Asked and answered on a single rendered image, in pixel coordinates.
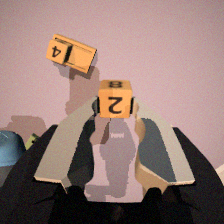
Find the orange cube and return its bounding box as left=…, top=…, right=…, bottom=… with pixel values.
left=46, top=39, right=73, bottom=64
left=99, top=80, right=132, bottom=118

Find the orange wooden tray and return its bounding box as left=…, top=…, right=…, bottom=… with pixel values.
left=53, top=34, right=97, bottom=73

